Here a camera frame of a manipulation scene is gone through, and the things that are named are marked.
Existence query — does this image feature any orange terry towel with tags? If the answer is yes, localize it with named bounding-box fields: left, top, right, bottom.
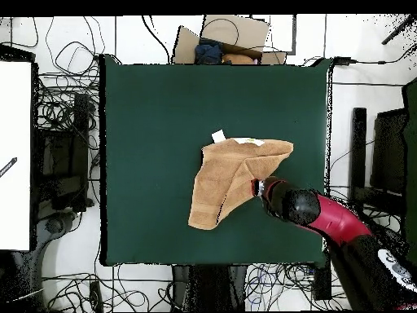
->
left=187, top=129, right=295, bottom=231

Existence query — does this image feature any black rectangular box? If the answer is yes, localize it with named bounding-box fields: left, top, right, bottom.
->
left=313, top=257, right=332, bottom=301

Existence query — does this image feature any orange cloth in box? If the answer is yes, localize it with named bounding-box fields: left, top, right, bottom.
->
left=222, top=52, right=255, bottom=65

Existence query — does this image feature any dark green table cloth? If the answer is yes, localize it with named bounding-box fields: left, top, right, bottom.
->
left=99, top=54, right=332, bottom=267

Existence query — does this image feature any black chair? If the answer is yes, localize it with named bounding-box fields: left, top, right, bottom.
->
left=348, top=107, right=408, bottom=223

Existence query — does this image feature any dark blue garment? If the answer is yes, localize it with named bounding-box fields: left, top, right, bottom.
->
left=194, top=38, right=224, bottom=65

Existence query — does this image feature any brown cardboard box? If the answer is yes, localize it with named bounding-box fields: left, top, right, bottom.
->
left=172, top=14, right=288, bottom=65

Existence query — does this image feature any black power strip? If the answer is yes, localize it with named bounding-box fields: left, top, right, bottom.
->
left=89, top=280, right=104, bottom=312

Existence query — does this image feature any white board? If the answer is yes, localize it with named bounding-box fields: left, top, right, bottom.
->
left=0, top=60, right=33, bottom=251

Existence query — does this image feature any black cable bundle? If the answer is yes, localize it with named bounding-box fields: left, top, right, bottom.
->
left=325, top=182, right=406, bottom=236
left=42, top=265, right=175, bottom=312
left=247, top=260, right=351, bottom=311
left=35, top=15, right=102, bottom=151

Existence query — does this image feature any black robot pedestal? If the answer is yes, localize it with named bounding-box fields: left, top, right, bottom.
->
left=172, top=263, right=249, bottom=312

